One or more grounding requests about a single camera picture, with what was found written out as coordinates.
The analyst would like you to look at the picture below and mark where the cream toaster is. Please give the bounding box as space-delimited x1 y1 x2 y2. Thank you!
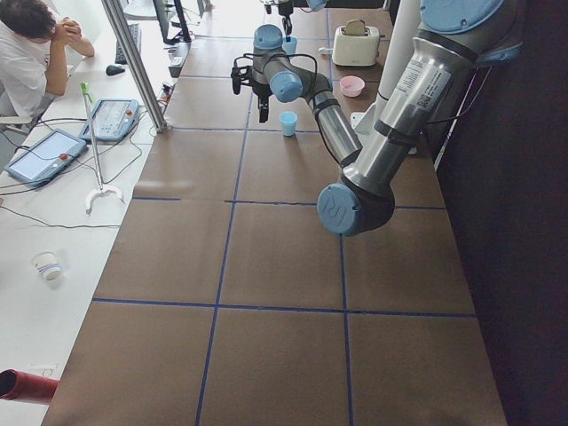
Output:
332 26 381 67

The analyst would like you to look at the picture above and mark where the red tube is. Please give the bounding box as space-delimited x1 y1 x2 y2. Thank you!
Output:
1 369 59 405

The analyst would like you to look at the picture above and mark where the teach pendant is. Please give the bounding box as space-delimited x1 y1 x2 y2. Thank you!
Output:
85 99 139 143
4 130 87 187

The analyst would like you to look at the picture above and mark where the aluminium frame post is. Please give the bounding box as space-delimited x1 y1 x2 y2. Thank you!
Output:
101 0 167 133

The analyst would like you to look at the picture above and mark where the black keyboard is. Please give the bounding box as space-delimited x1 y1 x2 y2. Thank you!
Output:
114 22 143 65

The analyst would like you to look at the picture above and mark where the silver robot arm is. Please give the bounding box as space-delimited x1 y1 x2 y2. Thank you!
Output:
232 1 526 236

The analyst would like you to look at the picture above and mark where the light blue cup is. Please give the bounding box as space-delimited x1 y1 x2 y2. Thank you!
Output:
279 111 297 137
282 36 297 55

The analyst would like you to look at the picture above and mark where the black monitor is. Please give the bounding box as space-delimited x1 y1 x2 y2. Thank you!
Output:
153 0 192 45

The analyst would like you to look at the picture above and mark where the paper cup on desk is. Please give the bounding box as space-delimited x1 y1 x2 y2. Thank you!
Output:
31 251 62 280

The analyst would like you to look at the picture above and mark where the teach pendant far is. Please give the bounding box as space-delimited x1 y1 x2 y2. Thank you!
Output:
85 99 139 143

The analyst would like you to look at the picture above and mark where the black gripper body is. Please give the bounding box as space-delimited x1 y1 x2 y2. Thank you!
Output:
253 84 272 107

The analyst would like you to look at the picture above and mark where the teach pendant near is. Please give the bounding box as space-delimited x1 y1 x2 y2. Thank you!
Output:
4 130 87 187

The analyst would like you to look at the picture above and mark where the pink bowl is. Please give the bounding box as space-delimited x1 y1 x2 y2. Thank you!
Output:
339 75 366 98

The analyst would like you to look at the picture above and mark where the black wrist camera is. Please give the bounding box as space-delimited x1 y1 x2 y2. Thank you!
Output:
231 65 252 95

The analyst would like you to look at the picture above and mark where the person in white shirt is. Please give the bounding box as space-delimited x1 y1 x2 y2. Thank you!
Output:
1 1 95 119

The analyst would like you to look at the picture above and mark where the black computer mouse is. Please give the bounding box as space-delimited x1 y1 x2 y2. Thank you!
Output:
106 64 125 76

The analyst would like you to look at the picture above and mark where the toast slice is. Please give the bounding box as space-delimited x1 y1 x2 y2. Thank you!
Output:
344 19 367 36

